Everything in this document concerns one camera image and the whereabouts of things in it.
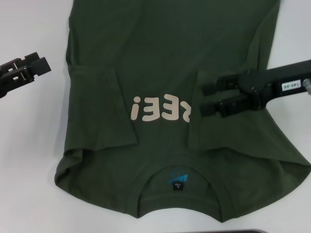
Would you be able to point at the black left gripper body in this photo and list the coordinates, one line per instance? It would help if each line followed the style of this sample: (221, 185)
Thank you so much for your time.
(6, 80)

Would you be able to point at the dark green FREE t-shirt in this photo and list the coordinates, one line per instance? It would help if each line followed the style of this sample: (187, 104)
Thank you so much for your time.
(170, 48)

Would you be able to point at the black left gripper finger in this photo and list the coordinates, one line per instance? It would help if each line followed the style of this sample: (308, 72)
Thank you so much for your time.
(29, 57)
(40, 66)

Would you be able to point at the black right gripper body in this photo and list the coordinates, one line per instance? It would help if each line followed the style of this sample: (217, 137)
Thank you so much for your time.
(272, 85)

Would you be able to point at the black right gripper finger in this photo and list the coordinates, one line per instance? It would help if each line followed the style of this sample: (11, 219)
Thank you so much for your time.
(218, 85)
(218, 106)

